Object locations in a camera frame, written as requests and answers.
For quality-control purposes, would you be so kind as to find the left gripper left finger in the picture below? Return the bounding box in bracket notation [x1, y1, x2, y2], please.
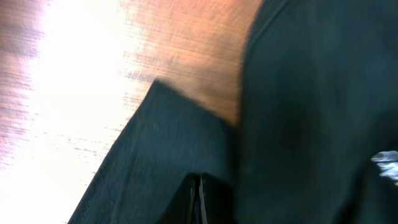
[155, 174, 200, 224]

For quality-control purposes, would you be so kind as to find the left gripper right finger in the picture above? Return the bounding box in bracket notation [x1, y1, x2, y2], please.
[200, 174, 236, 224]

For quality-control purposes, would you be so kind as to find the black polo shirt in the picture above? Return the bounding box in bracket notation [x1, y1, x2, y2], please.
[70, 0, 397, 224]

